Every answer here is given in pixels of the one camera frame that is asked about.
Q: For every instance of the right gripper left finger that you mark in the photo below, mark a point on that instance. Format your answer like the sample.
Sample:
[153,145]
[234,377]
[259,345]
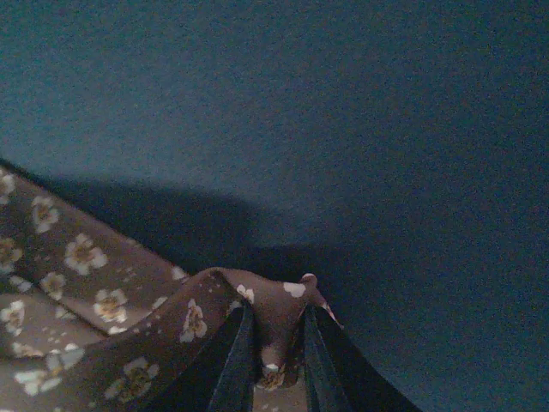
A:
[221,377]

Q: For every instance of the brown floral tie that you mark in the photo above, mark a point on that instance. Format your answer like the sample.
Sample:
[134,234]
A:
[94,321]

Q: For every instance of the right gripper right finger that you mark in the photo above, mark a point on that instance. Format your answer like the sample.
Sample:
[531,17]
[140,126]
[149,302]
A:
[338,377]

